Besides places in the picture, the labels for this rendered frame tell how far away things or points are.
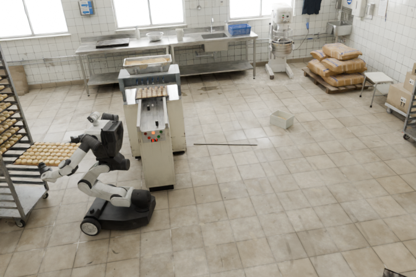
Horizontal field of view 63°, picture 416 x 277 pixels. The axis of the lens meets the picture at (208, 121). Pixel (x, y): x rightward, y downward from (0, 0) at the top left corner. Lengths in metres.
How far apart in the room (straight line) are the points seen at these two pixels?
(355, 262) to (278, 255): 0.66
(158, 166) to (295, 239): 1.60
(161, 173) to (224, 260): 1.21
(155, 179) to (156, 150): 0.39
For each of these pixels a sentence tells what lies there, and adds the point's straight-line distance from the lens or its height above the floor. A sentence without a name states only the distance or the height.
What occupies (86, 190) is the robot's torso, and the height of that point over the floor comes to 0.43.
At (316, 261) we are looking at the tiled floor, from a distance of 3.39.
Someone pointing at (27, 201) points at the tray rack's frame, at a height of 0.15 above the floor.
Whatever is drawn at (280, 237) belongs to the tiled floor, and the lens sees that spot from 3.52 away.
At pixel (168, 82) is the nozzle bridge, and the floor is 1.05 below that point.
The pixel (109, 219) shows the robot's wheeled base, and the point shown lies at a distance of 3.63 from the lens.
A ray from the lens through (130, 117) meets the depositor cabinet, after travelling 4.32.
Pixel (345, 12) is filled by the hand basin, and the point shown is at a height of 1.10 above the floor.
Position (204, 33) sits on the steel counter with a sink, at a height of 0.88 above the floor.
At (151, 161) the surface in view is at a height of 0.44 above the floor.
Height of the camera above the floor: 2.55
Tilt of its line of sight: 28 degrees down
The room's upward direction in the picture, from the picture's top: 3 degrees counter-clockwise
